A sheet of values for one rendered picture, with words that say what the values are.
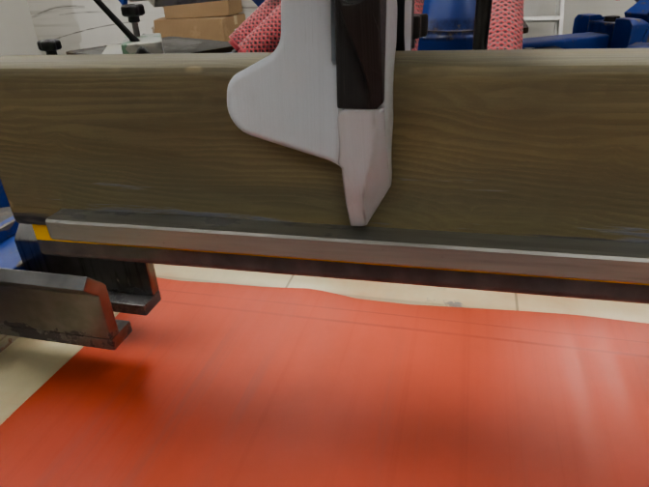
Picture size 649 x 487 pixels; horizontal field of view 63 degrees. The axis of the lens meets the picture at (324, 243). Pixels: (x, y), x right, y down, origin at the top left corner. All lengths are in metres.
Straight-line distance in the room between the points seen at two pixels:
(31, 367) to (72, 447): 0.08
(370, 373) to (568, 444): 0.11
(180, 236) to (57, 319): 0.13
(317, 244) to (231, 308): 0.18
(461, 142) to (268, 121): 0.07
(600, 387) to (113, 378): 0.28
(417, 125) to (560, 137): 0.05
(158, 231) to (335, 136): 0.09
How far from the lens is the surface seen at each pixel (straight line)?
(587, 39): 1.20
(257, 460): 0.29
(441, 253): 0.21
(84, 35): 5.49
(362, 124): 0.18
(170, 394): 0.33
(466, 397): 0.32
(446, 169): 0.21
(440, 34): 0.99
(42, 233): 0.31
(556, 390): 0.33
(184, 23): 4.41
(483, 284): 0.24
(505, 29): 0.70
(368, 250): 0.21
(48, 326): 0.36
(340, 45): 0.18
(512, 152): 0.21
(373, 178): 0.19
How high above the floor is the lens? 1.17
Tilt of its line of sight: 28 degrees down
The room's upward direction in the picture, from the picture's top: 3 degrees counter-clockwise
